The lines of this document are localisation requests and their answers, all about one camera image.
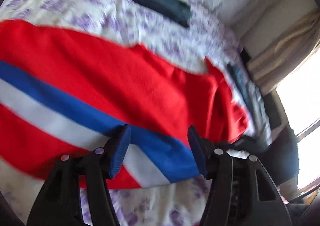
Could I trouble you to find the red striped track pants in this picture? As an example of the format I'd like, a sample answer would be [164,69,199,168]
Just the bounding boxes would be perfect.
[1,20,249,189]

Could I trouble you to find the blue denim jeans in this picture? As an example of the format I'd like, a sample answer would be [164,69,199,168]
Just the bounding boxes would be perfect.
[227,63,272,147]

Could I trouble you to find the folded dark green pants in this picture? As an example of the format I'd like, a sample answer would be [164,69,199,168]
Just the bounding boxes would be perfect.
[133,0,191,28]

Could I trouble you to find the purple floral bedspread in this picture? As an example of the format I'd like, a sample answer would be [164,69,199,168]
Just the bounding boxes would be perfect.
[1,0,255,225]

